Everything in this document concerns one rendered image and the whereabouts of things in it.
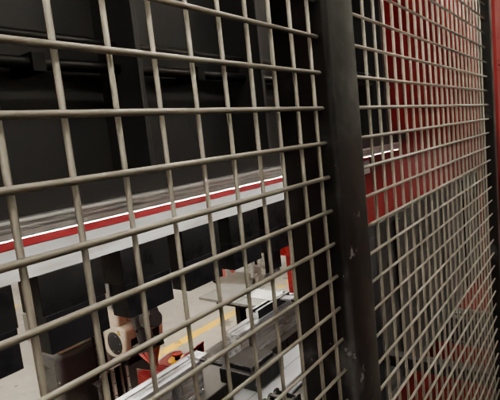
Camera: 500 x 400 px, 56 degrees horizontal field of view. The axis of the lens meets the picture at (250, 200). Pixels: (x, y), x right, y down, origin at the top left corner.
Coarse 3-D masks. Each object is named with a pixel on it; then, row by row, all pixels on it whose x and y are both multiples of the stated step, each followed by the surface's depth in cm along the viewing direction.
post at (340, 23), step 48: (336, 0) 34; (288, 48) 35; (336, 48) 34; (288, 96) 35; (336, 96) 34; (288, 144) 36; (336, 144) 34; (288, 192) 37; (336, 192) 34; (336, 240) 35; (336, 288) 36; (336, 384) 37
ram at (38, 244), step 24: (216, 192) 135; (240, 192) 144; (120, 216) 108; (144, 216) 114; (168, 216) 120; (216, 216) 135; (24, 240) 90; (48, 240) 94; (72, 240) 98; (120, 240) 108; (144, 240) 114; (48, 264) 94; (72, 264) 98
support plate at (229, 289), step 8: (224, 288) 182; (232, 288) 181; (240, 288) 180; (256, 288) 178; (264, 288) 177; (200, 296) 176; (208, 296) 175; (216, 296) 174; (224, 296) 173; (232, 304) 166; (240, 304) 164; (256, 304) 161
